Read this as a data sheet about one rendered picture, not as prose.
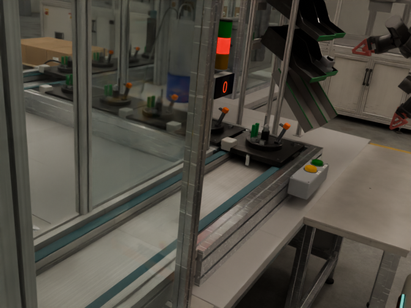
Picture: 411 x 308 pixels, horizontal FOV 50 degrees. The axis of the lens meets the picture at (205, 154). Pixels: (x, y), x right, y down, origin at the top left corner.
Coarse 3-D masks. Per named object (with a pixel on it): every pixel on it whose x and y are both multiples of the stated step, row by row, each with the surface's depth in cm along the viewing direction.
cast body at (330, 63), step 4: (324, 56) 184; (328, 56) 184; (316, 60) 189; (320, 60) 186; (324, 60) 184; (328, 60) 183; (332, 60) 184; (316, 64) 187; (320, 64) 186; (324, 64) 185; (328, 64) 183; (332, 64) 185; (320, 68) 186; (324, 68) 185; (328, 68) 185; (332, 68) 187; (324, 72) 185
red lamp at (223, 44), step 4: (220, 40) 139; (224, 40) 139; (228, 40) 140; (220, 44) 139; (224, 44) 139; (228, 44) 140; (220, 48) 140; (224, 48) 140; (228, 48) 141; (220, 52) 140; (224, 52) 140; (228, 52) 141
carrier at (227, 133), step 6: (216, 120) 181; (216, 126) 173; (222, 126) 174; (234, 126) 182; (210, 132) 171; (216, 132) 172; (222, 132) 174; (228, 132) 175; (234, 132) 175; (240, 132) 178; (210, 138) 166; (216, 138) 167; (222, 138) 167; (216, 144) 162
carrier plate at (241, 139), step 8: (240, 136) 171; (240, 144) 163; (288, 144) 168; (296, 144) 169; (232, 152) 160; (240, 152) 158; (248, 152) 156; (256, 152) 157; (264, 152) 158; (272, 152) 159; (280, 152) 159; (288, 152) 160; (296, 152) 163; (256, 160) 155; (264, 160) 154; (272, 160) 152; (280, 160) 152; (288, 160) 157
